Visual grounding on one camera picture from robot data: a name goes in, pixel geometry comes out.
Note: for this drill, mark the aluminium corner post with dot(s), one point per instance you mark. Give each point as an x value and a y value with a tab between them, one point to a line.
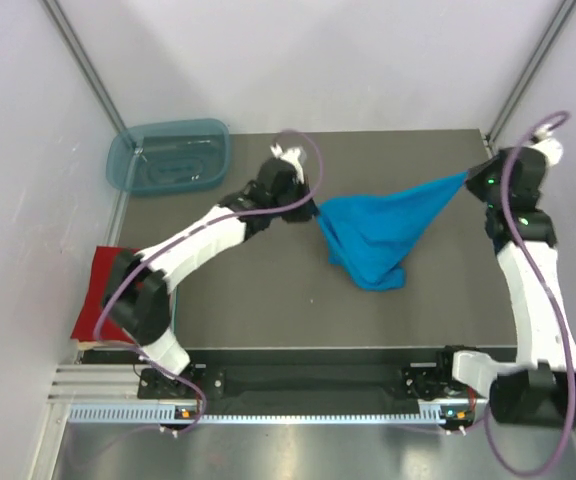
563	13
63	25

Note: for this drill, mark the left aluminium corner post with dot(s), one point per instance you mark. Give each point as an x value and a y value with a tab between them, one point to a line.
63	25

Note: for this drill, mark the red folded t shirt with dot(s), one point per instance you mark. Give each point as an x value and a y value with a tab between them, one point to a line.
91	309

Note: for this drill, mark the beige folded t shirt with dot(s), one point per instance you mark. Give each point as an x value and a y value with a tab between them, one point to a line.
85	345

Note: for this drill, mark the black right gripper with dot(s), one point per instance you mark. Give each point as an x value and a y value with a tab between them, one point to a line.
475	175

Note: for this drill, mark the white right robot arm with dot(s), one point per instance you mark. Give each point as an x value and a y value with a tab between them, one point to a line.
534	389

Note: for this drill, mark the aluminium frame rail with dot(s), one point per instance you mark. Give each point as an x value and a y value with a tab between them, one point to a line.
94	383

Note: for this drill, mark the teal plastic basin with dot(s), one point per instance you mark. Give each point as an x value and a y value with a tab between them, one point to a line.
169	158

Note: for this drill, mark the grey slotted cable duct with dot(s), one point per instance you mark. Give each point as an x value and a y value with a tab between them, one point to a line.
169	414

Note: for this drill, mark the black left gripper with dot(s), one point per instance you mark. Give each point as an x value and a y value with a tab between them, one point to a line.
303	214

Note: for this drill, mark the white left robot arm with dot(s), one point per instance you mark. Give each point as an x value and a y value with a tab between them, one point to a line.
137	294

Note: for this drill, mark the blue t shirt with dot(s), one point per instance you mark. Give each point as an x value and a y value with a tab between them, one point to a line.
369	236

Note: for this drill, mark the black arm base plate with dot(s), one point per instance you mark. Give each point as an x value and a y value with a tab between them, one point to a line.
419	373

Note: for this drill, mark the right aluminium corner post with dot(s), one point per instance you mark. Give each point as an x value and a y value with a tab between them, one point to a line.
563	13

